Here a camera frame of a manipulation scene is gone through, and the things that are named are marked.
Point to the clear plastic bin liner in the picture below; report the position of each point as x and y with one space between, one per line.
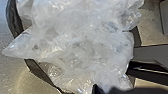
76 43

